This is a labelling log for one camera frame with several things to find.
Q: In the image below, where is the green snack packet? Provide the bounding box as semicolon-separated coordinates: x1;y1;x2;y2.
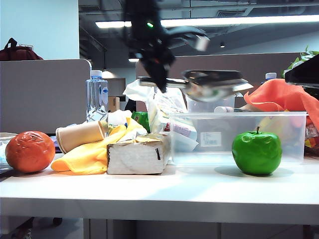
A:
131;111;151;132

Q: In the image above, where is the grey desk partition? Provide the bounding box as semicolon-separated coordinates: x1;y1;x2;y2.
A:
0;58;92;134

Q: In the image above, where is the metal ice scoop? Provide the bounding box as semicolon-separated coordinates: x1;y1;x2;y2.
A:
138;69;254;103

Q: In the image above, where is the white tissue box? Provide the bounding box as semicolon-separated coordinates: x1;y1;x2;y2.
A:
106;133;172;175

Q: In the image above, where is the crumpled white plastic bag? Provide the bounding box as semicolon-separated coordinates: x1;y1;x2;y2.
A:
108;109;133;126

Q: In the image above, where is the brown desk partition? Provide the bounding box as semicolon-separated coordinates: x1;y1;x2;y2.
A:
135;52;304;114

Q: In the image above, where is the clear plastic wrapped pack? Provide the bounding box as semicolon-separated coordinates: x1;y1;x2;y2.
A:
0;132;19;171

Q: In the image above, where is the dark red backpack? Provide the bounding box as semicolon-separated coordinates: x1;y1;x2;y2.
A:
0;37;44;61

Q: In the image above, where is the clear water bottle blue label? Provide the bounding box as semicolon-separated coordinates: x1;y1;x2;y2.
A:
86;70;110;130

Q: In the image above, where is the green toy apple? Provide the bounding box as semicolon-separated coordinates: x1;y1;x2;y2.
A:
231;126;283;175

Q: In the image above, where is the large transparent plastic box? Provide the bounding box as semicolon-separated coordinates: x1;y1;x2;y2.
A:
169;111;309;166

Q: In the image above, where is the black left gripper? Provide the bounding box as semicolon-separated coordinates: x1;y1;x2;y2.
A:
128;43;176;94

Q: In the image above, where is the beige paper cup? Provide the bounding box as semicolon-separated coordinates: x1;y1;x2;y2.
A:
55;120;107;154

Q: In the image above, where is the colourful snack packet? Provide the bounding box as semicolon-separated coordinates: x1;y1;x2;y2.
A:
304;123;319;155

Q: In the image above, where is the water bottle white cap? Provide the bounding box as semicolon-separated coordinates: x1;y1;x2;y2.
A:
260;72;278;85

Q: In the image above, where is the yellow cloth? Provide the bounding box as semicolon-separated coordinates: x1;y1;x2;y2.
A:
50;117;148;175

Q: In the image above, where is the small lidded plastic container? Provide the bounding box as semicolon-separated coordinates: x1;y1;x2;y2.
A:
185;96;244;113

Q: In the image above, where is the green potted plant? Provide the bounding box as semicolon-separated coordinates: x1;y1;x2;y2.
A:
281;46;319;79

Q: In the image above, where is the white plastic snack bag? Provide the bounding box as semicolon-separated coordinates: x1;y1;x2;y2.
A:
123;79;188;135

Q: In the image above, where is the orange toy fruit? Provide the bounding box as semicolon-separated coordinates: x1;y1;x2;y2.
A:
4;130;56;174

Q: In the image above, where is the long ceiling light strip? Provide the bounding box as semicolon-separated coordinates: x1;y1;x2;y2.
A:
95;14;319;29

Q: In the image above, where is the orange cloth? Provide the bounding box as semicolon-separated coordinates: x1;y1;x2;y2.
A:
243;78;319;125

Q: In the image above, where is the brown cardboard box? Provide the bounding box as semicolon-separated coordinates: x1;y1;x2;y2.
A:
108;96;121;113

